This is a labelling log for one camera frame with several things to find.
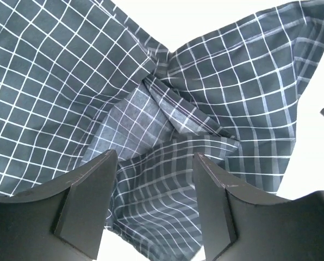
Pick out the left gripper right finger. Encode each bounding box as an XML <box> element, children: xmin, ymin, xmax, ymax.
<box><xmin>193</xmin><ymin>153</ymin><xmax>324</xmax><ymax>260</ymax></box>

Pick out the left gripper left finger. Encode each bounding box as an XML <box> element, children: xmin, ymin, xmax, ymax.
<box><xmin>0</xmin><ymin>150</ymin><xmax>117</xmax><ymax>260</ymax></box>

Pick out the dark blue checkered pillowcase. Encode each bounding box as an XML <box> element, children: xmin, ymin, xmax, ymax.
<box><xmin>0</xmin><ymin>1</ymin><xmax>324</xmax><ymax>260</ymax></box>

